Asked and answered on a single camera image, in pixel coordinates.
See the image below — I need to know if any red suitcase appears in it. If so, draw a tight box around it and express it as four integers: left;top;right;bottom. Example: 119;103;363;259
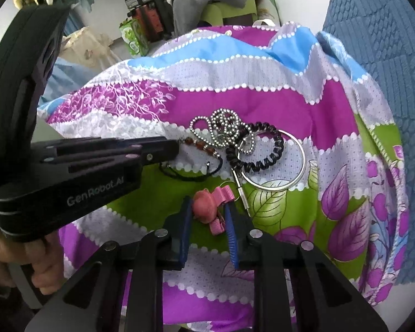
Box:
133;5;167;42

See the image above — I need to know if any colourful floral striped quilt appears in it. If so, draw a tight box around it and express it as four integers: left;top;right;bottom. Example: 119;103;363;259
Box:
38;21;410;332

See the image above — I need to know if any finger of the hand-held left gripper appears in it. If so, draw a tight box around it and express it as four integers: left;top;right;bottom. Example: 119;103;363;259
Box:
55;137;170;147
33;141;180;174

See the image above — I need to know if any person's left hand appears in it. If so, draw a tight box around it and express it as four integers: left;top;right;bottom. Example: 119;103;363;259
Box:
0;228;66;296

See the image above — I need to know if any blue knit-covered chair back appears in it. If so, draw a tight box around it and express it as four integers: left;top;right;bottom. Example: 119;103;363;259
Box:
318;0;415;286

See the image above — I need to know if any silver ball chain necklace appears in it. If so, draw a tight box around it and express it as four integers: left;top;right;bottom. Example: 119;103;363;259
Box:
190;108;254;155

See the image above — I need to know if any green bag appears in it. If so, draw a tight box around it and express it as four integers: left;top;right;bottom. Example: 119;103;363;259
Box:
119;19;149;58

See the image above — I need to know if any silver bangle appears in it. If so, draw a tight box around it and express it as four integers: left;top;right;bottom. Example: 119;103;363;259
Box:
240;129;305;191

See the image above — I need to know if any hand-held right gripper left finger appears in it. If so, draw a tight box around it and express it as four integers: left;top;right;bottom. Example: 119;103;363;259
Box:
24;195;194;332

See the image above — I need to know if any black spiral hair tie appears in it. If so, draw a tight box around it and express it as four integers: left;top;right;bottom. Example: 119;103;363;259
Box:
226;121;285;173

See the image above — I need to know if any brown bead black cord bracelet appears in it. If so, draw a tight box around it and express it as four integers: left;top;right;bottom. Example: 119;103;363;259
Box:
159;138;224;182

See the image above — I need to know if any pale pink blanket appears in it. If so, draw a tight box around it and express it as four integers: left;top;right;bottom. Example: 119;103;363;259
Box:
60;28;121;73

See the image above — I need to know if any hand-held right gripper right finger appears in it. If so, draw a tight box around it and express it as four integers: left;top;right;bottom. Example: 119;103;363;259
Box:
225;204;390;332

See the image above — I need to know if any plain light blue sheet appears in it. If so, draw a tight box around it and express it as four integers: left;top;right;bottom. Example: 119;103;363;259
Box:
38;59;101;111

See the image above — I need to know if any green plastic stool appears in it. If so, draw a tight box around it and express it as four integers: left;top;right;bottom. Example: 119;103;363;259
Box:
202;2;260;30

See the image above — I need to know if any silver pin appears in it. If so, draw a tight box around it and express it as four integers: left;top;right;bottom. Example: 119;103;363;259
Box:
219;166;251;217

